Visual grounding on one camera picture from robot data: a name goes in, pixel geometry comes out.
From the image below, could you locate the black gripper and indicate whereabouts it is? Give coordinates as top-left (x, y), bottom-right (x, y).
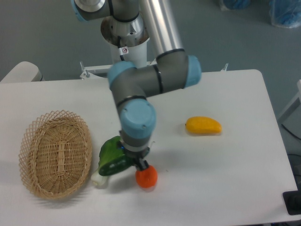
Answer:
top-left (120, 139), bottom-right (150, 170)

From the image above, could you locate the green cucumber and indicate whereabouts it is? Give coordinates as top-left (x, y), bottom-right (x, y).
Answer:
top-left (98, 155), bottom-right (134, 176)

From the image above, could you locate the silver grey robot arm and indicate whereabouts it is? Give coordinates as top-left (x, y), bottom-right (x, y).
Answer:
top-left (71, 0), bottom-right (201, 171)

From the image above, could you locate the woven wicker basket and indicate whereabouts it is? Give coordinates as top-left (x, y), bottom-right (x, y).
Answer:
top-left (19, 110), bottom-right (92, 200)

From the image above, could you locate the orange tangerine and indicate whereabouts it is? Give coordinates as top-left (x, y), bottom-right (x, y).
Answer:
top-left (135, 165), bottom-right (158, 188)

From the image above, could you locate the green bok choy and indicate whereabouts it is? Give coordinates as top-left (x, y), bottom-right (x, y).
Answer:
top-left (91, 136), bottom-right (125, 187)

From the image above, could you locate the yellow mango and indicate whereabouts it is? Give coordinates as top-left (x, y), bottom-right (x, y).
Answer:
top-left (185, 116), bottom-right (222, 134)

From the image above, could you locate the white chair armrest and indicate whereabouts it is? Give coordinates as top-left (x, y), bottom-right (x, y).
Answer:
top-left (0, 61), bottom-right (45, 84)

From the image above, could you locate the black device at table edge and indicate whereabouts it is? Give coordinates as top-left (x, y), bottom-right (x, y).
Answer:
top-left (283, 191), bottom-right (301, 215)

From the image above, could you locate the white furniture at right edge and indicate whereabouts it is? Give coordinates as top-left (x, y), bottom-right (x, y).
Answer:
top-left (277, 80), bottom-right (301, 124)

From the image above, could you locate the blue plastic bag left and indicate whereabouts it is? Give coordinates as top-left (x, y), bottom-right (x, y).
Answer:
top-left (220, 0), bottom-right (251, 10)

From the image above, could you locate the blue plastic bag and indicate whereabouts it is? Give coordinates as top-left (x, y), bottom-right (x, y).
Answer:
top-left (220, 0), bottom-right (251, 10)
top-left (269, 0), bottom-right (301, 29)

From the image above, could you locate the blue plastic bag right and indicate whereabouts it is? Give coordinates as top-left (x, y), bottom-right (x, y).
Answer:
top-left (269, 0), bottom-right (301, 29)

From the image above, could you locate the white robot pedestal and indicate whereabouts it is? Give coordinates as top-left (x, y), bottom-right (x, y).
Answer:
top-left (79, 16), bottom-right (166, 80)

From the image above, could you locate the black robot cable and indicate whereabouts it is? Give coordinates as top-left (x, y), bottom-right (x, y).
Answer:
top-left (117, 35), bottom-right (129, 62)

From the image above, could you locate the black floor cable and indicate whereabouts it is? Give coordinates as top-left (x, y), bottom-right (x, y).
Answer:
top-left (281, 122), bottom-right (301, 139)

